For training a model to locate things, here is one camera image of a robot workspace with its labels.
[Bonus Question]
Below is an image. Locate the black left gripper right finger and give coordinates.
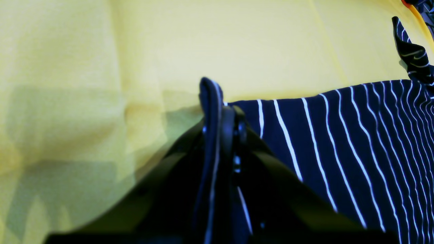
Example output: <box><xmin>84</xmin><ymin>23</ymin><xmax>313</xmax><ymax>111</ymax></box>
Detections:
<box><xmin>221</xmin><ymin>106</ymin><xmax>397</xmax><ymax>244</ymax></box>

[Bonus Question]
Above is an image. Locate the navy white striped T-shirt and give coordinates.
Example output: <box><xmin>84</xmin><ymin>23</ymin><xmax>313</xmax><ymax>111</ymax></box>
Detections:
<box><xmin>192</xmin><ymin>17</ymin><xmax>433</xmax><ymax>244</ymax></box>

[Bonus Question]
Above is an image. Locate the yellow table cloth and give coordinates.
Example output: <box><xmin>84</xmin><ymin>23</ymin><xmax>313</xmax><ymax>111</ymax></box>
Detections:
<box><xmin>0</xmin><ymin>0</ymin><xmax>434</xmax><ymax>244</ymax></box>

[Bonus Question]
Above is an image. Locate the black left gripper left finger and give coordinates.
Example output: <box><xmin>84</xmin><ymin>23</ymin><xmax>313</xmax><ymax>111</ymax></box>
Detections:
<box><xmin>45</xmin><ymin>121</ymin><xmax>203</xmax><ymax>244</ymax></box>

